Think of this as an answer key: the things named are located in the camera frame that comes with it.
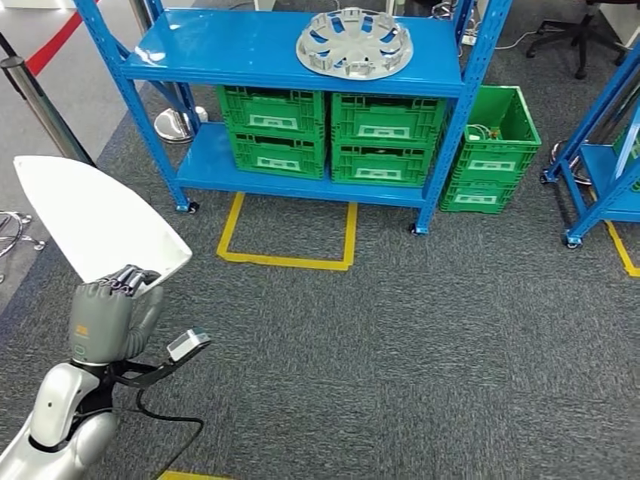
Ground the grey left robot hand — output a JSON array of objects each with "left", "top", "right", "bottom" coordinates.
[{"left": 68, "top": 264, "right": 165, "bottom": 366}]

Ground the white plastic body panel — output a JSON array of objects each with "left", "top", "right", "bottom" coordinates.
[{"left": 13, "top": 155, "right": 193, "bottom": 293}]

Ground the blue metal shelf rack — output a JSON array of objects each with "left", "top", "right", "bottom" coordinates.
[
  {"left": 73, "top": 0, "right": 513, "bottom": 236},
  {"left": 540, "top": 39, "right": 640, "bottom": 250}
]

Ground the yellow floor tape square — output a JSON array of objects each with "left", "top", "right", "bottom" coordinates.
[{"left": 157, "top": 470, "right": 231, "bottom": 480}]

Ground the red barrier belt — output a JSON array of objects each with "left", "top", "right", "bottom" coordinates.
[{"left": 25, "top": 7, "right": 86, "bottom": 78}]

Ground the grey wheel hubcap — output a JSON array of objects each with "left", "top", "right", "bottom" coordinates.
[{"left": 296, "top": 6, "right": 414, "bottom": 82}]

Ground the yellow floor tape strip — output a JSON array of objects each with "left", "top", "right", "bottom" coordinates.
[{"left": 602, "top": 218, "right": 640, "bottom": 280}]

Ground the black office chair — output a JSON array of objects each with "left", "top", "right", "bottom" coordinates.
[{"left": 525, "top": 0, "right": 630, "bottom": 81}]

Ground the black camera bracket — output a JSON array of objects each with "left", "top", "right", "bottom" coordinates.
[{"left": 107, "top": 337, "right": 211, "bottom": 390}]

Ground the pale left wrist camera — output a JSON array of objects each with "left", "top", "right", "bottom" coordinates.
[{"left": 166, "top": 329, "right": 212, "bottom": 364}]

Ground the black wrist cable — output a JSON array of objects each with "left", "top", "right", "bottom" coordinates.
[{"left": 134, "top": 387, "right": 205, "bottom": 480}]

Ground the white wire bundle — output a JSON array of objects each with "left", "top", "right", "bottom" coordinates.
[{"left": 467, "top": 123, "right": 502, "bottom": 143}]

